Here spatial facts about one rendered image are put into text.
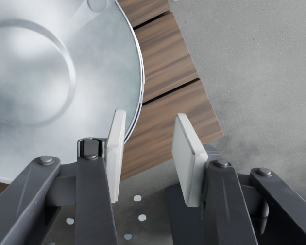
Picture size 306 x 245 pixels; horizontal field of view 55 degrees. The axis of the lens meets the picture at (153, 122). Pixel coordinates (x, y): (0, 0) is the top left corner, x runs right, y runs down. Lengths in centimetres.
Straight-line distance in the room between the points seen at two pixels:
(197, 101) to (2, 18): 26
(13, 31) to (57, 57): 5
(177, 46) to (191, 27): 36
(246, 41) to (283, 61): 11
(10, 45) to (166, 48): 19
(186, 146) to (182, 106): 25
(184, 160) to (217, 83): 63
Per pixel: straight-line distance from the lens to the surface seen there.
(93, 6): 37
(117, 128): 17
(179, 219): 73
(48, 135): 40
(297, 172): 95
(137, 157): 43
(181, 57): 40
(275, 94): 84
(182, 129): 18
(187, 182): 15
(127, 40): 36
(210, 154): 16
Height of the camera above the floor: 75
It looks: 72 degrees down
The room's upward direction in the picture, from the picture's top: 173 degrees clockwise
